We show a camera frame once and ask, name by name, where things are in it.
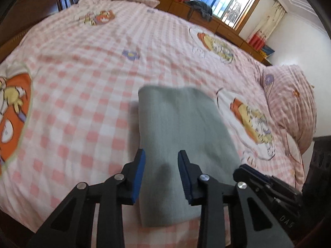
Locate grey pants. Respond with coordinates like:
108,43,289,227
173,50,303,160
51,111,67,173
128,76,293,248
138,86,241,227

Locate dark clothing on cabinet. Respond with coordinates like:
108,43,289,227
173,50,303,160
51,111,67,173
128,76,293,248
184,0,213,22

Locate pink checkered pillow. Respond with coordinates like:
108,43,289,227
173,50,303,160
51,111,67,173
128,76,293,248
262,64,317,154

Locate blue book on cabinet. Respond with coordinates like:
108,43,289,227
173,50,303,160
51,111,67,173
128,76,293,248
259,45,275,59

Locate right floral curtain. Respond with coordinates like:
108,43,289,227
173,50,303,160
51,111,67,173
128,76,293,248
247,1,286,51

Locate pink checkered bed cover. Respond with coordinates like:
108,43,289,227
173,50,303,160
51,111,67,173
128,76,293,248
1,0,304,247

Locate wooden window cabinet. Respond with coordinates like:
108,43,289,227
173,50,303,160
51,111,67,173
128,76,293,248
157,0,272,66

